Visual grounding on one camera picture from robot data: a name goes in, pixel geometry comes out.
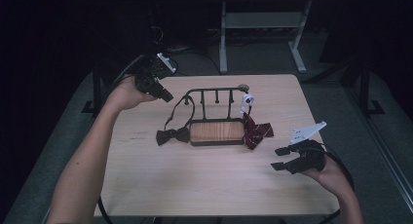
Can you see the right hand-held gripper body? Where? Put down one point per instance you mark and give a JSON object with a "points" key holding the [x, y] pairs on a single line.
{"points": [[308, 156]]}

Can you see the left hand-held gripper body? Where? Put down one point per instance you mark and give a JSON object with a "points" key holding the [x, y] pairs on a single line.
{"points": [[151, 76]]}

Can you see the red striped bow tie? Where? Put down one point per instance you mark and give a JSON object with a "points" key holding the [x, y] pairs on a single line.
{"points": [[259, 131]]}

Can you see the black bow tie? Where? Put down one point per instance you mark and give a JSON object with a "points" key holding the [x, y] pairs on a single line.
{"points": [[164, 136]]}

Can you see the black hook rack wooden base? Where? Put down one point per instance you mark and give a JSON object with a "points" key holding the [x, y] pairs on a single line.
{"points": [[217, 131]]}

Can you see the person's left hand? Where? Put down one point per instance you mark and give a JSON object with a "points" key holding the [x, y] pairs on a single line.
{"points": [[130, 95]]}

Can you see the person's right hand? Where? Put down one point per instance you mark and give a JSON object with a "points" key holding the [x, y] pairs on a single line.
{"points": [[328, 181]]}

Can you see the white power strip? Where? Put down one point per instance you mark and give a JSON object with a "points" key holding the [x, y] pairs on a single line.
{"points": [[179, 49]]}

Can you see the black metal stand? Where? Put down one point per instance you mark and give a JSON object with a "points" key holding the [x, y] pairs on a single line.
{"points": [[365, 87], [96, 87]]}

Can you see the grey round disc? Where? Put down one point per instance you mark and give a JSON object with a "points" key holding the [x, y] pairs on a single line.
{"points": [[243, 86]]}

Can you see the white metal stand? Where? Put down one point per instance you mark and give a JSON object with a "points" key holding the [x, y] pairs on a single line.
{"points": [[263, 20]]}

